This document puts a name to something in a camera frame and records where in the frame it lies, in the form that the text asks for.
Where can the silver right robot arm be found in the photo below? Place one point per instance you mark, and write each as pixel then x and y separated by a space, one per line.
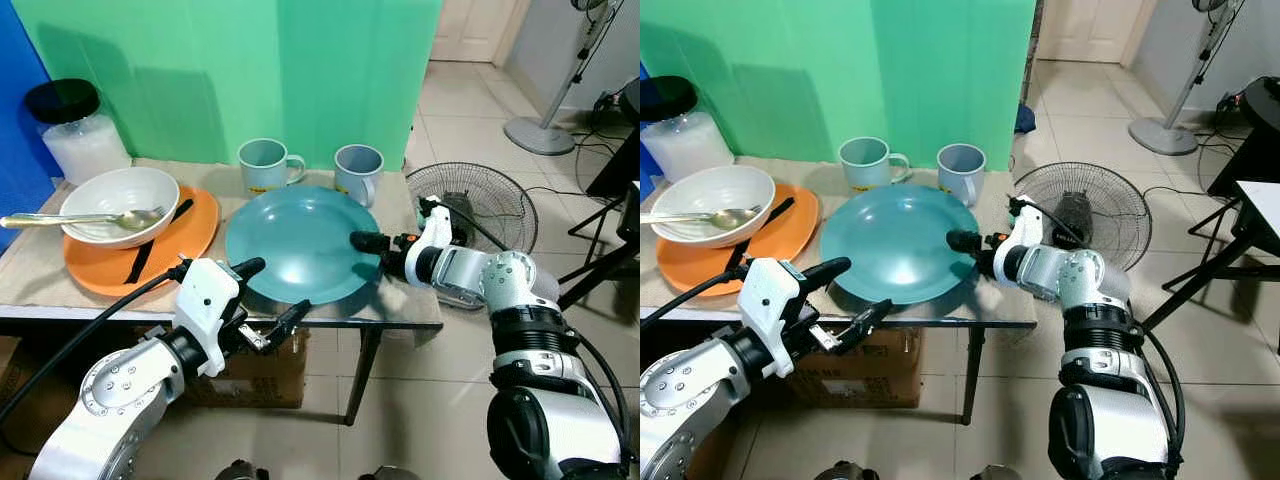
pixel 545 420
pixel 1110 420

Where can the orange round plate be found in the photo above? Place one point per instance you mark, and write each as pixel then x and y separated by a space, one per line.
pixel 192 235
pixel 795 232

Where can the white bowl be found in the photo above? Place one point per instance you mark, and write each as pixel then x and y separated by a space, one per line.
pixel 110 190
pixel 705 188

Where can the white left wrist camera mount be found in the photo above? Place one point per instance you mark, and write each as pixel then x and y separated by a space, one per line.
pixel 205 300
pixel 770 300

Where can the green backdrop cloth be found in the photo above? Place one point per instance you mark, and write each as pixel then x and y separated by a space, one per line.
pixel 850 70
pixel 250 70

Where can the black table knife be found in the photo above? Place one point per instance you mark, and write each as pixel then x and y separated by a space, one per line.
pixel 140 262
pixel 735 262

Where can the grey pedestal fan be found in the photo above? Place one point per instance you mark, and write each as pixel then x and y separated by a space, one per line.
pixel 540 135
pixel 1165 135

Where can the blue board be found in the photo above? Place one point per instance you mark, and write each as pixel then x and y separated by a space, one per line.
pixel 15 120
pixel 648 130

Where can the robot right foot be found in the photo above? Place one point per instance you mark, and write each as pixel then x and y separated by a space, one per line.
pixel 390 473
pixel 992 473

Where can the beige door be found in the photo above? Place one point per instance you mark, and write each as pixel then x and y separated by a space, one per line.
pixel 1085 28
pixel 470 30

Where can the pale blue mug yellow print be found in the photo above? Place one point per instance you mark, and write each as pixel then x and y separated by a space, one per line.
pixel 863 165
pixel 262 165

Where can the beige table cloth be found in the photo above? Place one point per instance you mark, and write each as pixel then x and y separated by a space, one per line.
pixel 1000 300
pixel 405 300

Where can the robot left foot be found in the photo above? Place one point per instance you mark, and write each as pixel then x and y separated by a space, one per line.
pixel 840 471
pixel 240 471

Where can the metal spoon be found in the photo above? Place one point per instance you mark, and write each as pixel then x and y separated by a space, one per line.
pixel 60 218
pixel 680 216

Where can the brown cardboard box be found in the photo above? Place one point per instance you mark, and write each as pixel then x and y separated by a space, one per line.
pixel 880 380
pixel 270 382

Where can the clear jar black lid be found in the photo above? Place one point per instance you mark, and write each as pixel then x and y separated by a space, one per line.
pixel 690 140
pixel 85 145

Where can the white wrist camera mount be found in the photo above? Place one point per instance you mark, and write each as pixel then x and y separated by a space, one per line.
pixel 435 232
pixel 205 300
pixel 1025 230
pixel 770 300

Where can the teal round plate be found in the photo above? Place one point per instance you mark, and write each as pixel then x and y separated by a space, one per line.
pixel 300 240
pixel 895 245

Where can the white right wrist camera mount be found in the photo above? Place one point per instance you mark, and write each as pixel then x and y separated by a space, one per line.
pixel 435 232
pixel 1025 230

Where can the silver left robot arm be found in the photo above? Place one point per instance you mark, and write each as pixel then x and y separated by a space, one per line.
pixel 110 392
pixel 690 395

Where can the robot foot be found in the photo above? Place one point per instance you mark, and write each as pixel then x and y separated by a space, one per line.
pixel 840 471
pixel 240 471
pixel 992 473
pixel 390 473

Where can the black frame side table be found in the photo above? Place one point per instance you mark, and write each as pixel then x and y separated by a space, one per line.
pixel 615 170
pixel 1255 150

